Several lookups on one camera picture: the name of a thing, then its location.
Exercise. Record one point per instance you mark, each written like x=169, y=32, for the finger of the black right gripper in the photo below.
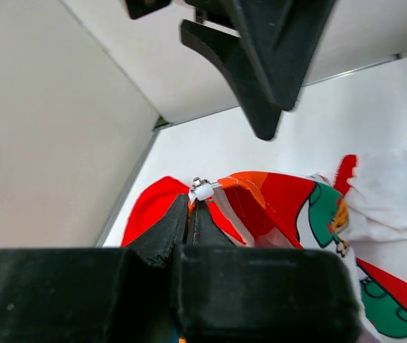
x=280, y=39

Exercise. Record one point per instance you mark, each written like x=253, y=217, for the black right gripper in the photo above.
x=224, y=52

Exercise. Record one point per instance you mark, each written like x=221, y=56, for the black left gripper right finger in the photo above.
x=225, y=293

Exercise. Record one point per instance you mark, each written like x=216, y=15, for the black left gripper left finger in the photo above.
x=93, y=294

